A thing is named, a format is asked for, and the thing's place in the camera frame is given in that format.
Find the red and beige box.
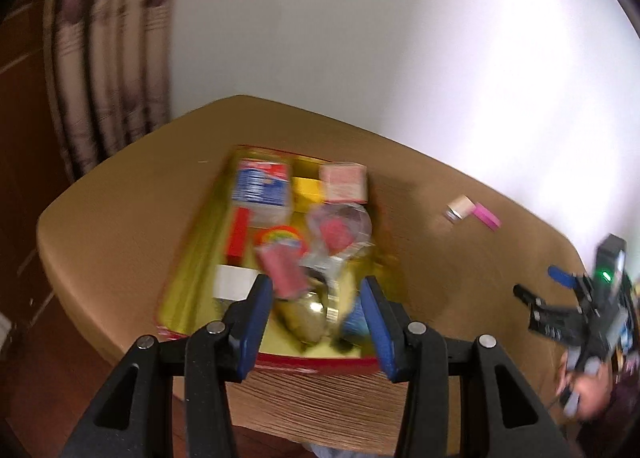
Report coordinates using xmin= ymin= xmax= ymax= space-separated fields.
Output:
xmin=319 ymin=162 xmax=370 ymax=204

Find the dark purple clothing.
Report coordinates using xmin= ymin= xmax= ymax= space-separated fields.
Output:
xmin=580 ymin=368 xmax=640 ymax=458

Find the small white box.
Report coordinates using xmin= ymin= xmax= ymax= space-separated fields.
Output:
xmin=212 ymin=264 xmax=257 ymax=301

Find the clear plastic bag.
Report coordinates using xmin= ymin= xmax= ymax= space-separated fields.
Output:
xmin=300 ymin=202 xmax=375 ymax=284

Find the small pink box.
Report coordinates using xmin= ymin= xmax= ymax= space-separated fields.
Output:
xmin=474 ymin=202 xmax=502 ymax=230

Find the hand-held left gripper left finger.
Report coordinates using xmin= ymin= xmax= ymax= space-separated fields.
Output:
xmin=60 ymin=274 xmax=275 ymax=458

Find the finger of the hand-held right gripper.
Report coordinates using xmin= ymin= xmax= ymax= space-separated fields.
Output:
xmin=512 ymin=283 xmax=583 ymax=344
xmin=547 ymin=264 xmax=593 ymax=299

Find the person's right hand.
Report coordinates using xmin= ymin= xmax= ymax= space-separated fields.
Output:
xmin=557 ymin=363 xmax=616 ymax=421

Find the red and gold box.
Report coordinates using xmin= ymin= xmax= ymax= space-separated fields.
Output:
xmin=155 ymin=144 xmax=411 ymax=381

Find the small yellow box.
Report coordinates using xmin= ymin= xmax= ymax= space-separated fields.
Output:
xmin=291 ymin=176 xmax=326 ymax=213

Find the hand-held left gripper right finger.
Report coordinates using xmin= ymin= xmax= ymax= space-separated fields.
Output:
xmin=360 ymin=275 xmax=568 ymax=458

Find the blue and white box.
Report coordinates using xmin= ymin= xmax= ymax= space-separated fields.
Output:
xmin=231 ymin=158 xmax=293 ymax=219

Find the beige striped curtain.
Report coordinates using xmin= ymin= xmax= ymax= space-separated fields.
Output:
xmin=42 ymin=0 xmax=186 ymax=181

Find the narrow red box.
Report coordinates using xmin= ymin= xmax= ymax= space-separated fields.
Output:
xmin=225 ymin=207 xmax=251 ymax=266

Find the small beige box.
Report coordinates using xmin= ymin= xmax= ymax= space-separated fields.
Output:
xmin=446 ymin=195 xmax=477 ymax=222

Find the brown wooden cabinet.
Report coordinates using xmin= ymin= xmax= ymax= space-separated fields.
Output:
xmin=0 ymin=0 xmax=76 ymax=319

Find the small blue object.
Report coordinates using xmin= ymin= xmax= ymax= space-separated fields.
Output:
xmin=340 ymin=298 xmax=373 ymax=344

